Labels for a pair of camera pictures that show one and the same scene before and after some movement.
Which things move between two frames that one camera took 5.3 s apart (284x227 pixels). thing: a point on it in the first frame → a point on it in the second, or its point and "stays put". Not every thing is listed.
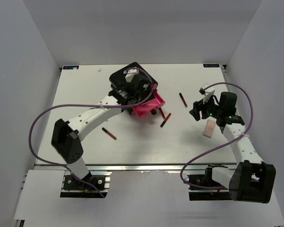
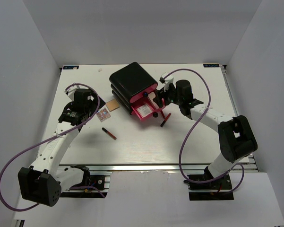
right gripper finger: (195, 113) → (158, 100)
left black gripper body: (142, 96) → (91, 108)
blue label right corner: (211, 65) stays put
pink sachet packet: (210, 127) → (144, 110)
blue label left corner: (71, 67) stays put
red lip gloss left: (108, 133) stays put
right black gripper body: (209, 109) → (170, 96)
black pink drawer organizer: (136, 90) stays put
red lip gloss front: (165, 120) stays put
